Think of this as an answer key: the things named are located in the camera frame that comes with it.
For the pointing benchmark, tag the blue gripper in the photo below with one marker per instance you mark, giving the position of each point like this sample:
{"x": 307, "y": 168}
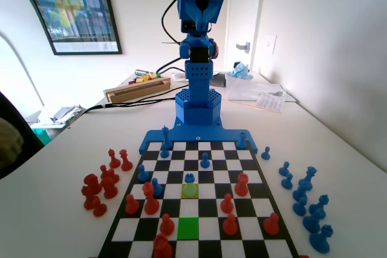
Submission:
{"x": 202, "y": 13}

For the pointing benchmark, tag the blue SO-100 robot arm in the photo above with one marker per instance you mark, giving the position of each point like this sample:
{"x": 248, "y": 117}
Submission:
{"x": 198, "y": 89}

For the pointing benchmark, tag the blue piece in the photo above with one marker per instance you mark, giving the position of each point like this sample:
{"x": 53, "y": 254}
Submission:
{"x": 165, "y": 137}

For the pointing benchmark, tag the blue chess pawn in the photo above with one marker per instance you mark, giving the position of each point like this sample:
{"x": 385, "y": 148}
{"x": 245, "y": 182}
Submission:
{"x": 300, "y": 206}
{"x": 284, "y": 169}
{"x": 287, "y": 182}
{"x": 164, "y": 153}
{"x": 205, "y": 161}
{"x": 265, "y": 153}
{"x": 142, "y": 174}

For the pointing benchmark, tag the red chess rook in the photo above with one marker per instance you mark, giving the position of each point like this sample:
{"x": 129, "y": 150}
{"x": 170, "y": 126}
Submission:
{"x": 242, "y": 185}
{"x": 109, "y": 188}

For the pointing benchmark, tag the blue chess queen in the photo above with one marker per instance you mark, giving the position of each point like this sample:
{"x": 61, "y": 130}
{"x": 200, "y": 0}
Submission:
{"x": 306, "y": 179}

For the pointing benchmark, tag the red chess knight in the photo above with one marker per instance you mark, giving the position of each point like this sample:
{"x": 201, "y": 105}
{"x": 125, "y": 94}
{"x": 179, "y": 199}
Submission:
{"x": 90, "y": 185}

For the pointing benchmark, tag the white door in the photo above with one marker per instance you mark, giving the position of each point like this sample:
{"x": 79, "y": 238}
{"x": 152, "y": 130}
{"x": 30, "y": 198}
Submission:
{"x": 242, "y": 13}

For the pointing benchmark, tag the white paper sheets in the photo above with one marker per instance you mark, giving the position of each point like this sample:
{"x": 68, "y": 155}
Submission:
{"x": 178, "y": 76}

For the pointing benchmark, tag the blue plush toy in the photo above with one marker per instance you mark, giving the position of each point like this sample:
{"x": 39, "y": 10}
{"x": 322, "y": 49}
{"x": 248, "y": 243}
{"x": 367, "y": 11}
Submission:
{"x": 240, "y": 70}

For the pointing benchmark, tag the dark grey pouch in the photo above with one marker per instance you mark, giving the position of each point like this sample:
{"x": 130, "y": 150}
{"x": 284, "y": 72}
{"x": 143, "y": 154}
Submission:
{"x": 218, "y": 79}

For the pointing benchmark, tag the green toy block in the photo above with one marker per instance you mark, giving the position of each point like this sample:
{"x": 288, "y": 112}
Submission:
{"x": 158, "y": 75}

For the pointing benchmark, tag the shiny metal can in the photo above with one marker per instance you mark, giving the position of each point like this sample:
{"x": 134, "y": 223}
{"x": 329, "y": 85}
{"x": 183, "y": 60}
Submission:
{"x": 140, "y": 72}

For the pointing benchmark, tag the stack of white papers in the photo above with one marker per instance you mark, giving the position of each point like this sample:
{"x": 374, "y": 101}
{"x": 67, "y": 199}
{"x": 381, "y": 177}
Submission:
{"x": 242, "y": 89}

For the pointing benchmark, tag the yellow toy block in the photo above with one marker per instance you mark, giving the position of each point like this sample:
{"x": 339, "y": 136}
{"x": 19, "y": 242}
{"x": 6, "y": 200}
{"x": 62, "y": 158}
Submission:
{"x": 140, "y": 79}

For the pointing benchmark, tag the red toy block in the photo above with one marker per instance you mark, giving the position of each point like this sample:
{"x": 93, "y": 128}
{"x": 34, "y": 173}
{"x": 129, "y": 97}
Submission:
{"x": 132, "y": 82}

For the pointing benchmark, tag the long wooden box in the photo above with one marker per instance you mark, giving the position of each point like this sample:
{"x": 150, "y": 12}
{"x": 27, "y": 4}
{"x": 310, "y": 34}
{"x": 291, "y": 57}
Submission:
{"x": 136, "y": 90}

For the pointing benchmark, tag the framed map poster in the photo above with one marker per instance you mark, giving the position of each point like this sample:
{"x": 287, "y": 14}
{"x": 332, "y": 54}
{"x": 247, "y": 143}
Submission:
{"x": 78, "y": 4}

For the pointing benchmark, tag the printed paper sheet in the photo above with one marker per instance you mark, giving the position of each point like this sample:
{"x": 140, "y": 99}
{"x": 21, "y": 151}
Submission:
{"x": 270, "y": 102}

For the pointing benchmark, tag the crumpled paper pile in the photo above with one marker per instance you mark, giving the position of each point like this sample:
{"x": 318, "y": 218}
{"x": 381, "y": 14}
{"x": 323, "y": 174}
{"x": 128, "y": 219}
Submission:
{"x": 65, "y": 114}

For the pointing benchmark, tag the white arched panel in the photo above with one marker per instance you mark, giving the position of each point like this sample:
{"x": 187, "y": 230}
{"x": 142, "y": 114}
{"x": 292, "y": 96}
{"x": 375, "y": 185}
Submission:
{"x": 18, "y": 13}

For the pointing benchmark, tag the black and white chessboard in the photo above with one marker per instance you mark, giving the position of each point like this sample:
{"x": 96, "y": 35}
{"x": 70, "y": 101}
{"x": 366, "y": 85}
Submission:
{"x": 208, "y": 209}

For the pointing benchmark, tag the green bin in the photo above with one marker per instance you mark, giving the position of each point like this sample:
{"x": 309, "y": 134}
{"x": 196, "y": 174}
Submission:
{"x": 40, "y": 136}

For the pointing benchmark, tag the black chair back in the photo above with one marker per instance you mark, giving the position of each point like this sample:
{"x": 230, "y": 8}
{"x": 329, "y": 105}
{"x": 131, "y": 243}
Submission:
{"x": 27, "y": 137}

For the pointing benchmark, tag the pale blurred person limb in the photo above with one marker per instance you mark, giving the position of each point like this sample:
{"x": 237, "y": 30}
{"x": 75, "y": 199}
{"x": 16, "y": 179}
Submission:
{"x": 10, "y": 143}

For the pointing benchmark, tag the white wall switch plate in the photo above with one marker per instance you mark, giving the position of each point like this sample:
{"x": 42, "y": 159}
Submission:
{"x": 270, "y": 44}

